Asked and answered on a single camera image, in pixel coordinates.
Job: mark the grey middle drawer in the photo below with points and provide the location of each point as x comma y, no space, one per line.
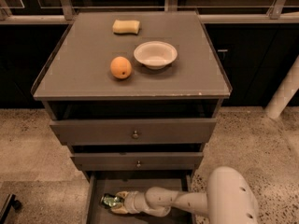
137,161

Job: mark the black chair base caster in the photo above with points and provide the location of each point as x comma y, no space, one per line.
10,202

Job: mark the white diagonal pole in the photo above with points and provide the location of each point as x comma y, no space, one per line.
286,90

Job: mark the grey drawer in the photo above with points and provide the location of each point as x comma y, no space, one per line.
102,183
75,132
137,161

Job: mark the yellow sponge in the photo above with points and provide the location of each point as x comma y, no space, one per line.
126,27

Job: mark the grey drawer cabinet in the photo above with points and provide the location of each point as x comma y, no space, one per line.
77,83

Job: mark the white bowl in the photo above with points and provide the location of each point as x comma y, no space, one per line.
155,54

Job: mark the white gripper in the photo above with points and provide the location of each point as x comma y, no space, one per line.
132,202

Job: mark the orange fruit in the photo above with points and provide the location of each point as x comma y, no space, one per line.
120,67

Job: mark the metal window railing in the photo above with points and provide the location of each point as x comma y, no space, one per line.
208,11

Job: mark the grey top drawer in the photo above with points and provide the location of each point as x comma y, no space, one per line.
75,132

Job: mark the green soda can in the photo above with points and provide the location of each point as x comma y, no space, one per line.
111,201

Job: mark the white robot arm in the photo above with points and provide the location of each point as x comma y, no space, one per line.
228,200

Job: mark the grey bottom drawer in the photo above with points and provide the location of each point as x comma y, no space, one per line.
102,183

